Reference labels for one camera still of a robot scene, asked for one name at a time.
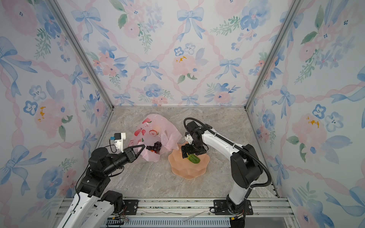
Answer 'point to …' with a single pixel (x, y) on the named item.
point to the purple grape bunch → (156, 147)
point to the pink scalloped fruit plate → (184, 168)
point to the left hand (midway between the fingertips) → (144, 145)
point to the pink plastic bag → (154, 128)
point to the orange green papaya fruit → (193, 158)
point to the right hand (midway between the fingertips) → (189, 154)
